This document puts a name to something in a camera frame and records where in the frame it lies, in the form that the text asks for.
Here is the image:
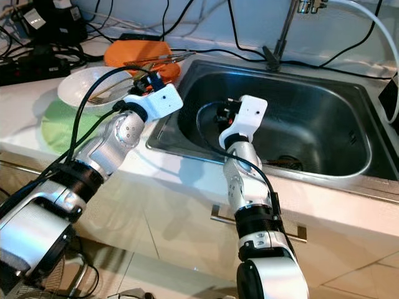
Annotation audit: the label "white ceramic bowl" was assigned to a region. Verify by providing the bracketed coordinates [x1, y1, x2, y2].
[57, 66, 133, 115]

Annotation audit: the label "light green plate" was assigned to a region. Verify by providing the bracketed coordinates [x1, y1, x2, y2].
[41, 98, 120, 156]

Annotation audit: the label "metal kitchen tongs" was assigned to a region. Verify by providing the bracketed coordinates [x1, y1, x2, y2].
[131, 52, 198, 69]

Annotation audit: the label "orange plastic bowl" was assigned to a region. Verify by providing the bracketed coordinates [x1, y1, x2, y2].
[103, 40, 180, 74]

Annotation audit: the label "metal fork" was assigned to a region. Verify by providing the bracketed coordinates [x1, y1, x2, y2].
[84, 87, 119, 105]

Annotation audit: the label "sink drain strainer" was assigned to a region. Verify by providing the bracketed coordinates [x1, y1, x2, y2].
[264, 156, 304, 171]

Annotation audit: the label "stainless steel sink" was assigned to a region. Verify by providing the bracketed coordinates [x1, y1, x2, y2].
[146, 59, 399, 203]

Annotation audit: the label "dark metal faucet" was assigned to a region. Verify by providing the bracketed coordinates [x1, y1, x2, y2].
[264, 0, 332, 71]

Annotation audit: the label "black power adapter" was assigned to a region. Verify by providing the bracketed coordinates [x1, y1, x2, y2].
[24, 0, 83, 45]

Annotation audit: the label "black power strip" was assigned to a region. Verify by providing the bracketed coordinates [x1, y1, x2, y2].
[0, 57, 68, 87]

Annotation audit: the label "black box beside sink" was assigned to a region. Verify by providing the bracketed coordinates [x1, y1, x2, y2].
[378, 78, 399, 127]

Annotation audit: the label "grey robot foot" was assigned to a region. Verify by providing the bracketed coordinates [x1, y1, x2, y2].
[109, 289, 151, 299]

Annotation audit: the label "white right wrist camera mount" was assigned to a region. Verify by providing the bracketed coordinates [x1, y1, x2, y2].
[226, 95, 269, 148]

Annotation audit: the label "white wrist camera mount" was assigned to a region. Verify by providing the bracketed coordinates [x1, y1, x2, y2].
[123, 84, 185, 123]
[226, 95, 269, 148]

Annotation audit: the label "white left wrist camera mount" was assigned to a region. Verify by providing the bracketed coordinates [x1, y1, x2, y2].
[123, 84, 185, 123]

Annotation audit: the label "black power cable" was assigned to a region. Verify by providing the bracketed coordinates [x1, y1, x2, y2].
[318, 0, 384, 68]
[226, 0, 275, 63]

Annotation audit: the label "metal cabinet handle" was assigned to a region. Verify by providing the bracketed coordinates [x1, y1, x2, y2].
[210, 205, 309, 244]
[0, 161, 18, 176]

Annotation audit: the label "white faucet hose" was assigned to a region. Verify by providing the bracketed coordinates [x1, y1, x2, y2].
[326, 0, 399, 78]

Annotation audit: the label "wire guard floor fan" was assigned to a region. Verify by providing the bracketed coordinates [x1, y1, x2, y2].
[9, 234, 100, 299]

